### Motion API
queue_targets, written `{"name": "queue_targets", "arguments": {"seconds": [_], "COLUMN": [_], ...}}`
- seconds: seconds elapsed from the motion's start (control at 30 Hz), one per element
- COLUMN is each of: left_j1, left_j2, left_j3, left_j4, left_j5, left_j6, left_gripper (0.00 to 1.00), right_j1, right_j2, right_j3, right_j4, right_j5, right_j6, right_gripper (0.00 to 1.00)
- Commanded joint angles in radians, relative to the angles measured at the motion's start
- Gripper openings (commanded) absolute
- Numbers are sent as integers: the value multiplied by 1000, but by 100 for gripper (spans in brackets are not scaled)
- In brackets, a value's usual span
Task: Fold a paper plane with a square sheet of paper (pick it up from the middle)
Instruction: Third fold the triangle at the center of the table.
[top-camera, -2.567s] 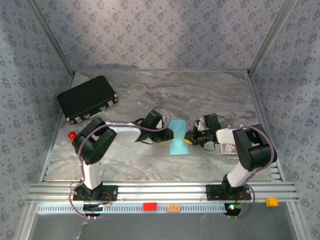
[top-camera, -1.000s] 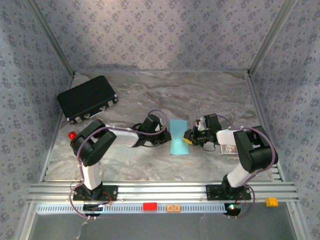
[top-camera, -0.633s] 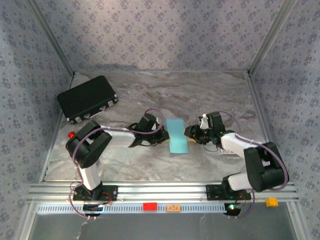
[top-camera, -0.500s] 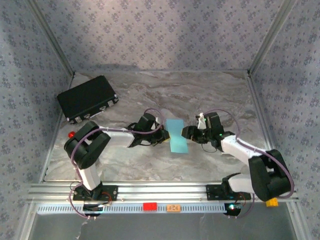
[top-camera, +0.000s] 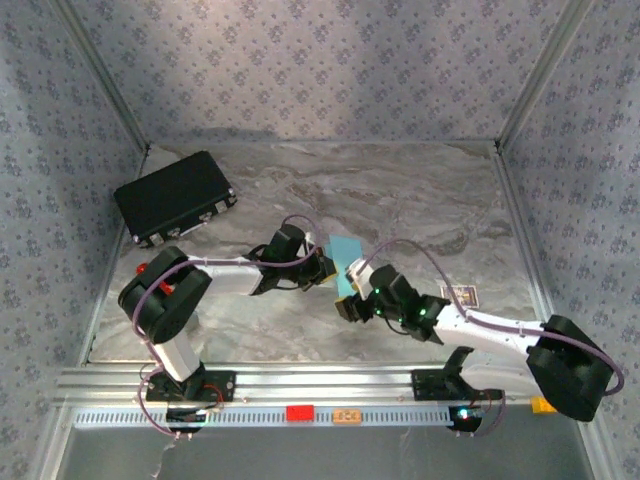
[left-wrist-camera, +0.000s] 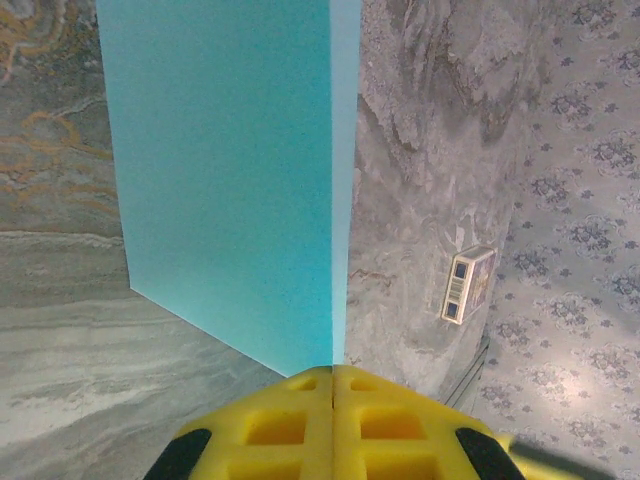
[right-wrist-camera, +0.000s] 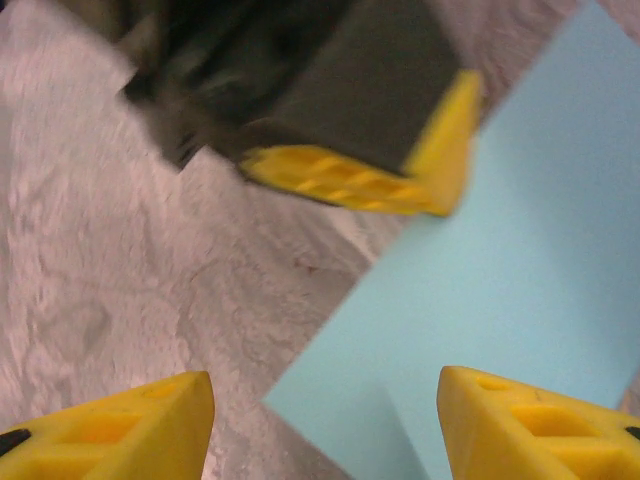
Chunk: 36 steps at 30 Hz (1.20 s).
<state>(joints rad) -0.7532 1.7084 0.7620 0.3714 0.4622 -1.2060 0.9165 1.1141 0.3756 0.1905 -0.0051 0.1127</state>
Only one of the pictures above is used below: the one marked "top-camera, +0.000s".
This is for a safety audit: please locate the light blue paper sheet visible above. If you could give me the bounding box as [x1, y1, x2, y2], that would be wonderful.
[327, 234, 365, 299]

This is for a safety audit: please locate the small picture card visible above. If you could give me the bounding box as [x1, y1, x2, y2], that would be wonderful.
[438, 283, 479, 307]

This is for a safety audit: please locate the black hard case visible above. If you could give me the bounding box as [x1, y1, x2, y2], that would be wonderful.
[112, 150, 239, 250]

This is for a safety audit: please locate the red glitter cylinder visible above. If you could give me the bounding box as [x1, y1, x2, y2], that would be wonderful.
[135, 261, 174, 295]

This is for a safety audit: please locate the aluminium mounting rail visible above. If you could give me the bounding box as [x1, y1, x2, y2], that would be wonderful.
[54, 363, 599, 407]

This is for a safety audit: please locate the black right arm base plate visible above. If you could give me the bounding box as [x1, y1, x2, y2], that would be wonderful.
[410, 368, 504, 402]

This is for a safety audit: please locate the aluminium side rail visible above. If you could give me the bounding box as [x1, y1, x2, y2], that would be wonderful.
[79, 144, 151, 366]
[492, 142, 571, 365]

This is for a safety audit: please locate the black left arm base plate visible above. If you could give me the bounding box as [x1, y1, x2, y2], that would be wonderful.
[144, 370, 237, 404]

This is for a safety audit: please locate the slotted grey cable duct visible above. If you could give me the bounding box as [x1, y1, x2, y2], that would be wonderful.
[73, 405, 494, 430]

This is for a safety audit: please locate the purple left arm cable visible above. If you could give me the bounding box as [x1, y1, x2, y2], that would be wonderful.
[130, 214, 331, 441]

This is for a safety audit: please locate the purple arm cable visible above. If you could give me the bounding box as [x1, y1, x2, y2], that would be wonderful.
[130, 214, 331, 441]
[359, 238, 626, 439]

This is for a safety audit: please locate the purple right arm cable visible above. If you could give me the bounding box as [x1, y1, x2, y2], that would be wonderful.
[359, 238, 626, 439]

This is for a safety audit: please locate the aluminium frame post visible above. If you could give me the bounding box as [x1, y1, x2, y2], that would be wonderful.
[52, 0, 151, 151]
[494, 0, 601, 151]

